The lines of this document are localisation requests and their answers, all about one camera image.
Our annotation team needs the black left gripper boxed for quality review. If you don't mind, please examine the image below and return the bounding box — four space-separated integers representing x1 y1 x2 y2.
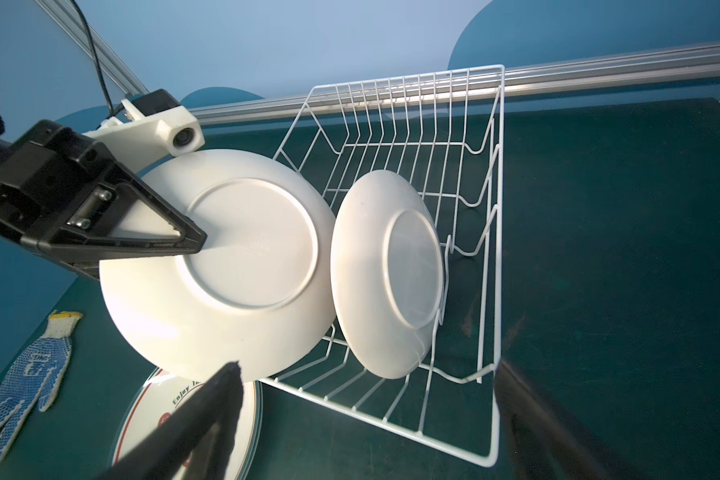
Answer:
0 120 207 279

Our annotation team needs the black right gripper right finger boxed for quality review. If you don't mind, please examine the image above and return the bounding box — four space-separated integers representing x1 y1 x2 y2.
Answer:
494 359 630 479

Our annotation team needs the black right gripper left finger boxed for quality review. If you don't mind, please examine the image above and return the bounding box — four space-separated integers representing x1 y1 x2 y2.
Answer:
98 362 243 479

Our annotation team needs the white round plate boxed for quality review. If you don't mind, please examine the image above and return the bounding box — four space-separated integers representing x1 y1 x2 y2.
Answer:
330 170 445 379
102 363 262 479
99 149 335 382

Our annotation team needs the blue dotted work glove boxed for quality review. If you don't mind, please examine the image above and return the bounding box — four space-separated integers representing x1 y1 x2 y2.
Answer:
0 311 83 464

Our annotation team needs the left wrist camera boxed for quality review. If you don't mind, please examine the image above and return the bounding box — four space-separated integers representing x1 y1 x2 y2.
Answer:
85 89 205 173

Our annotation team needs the white wire dish rack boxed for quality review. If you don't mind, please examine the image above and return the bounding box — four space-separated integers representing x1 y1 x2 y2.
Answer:
267 65 506 467

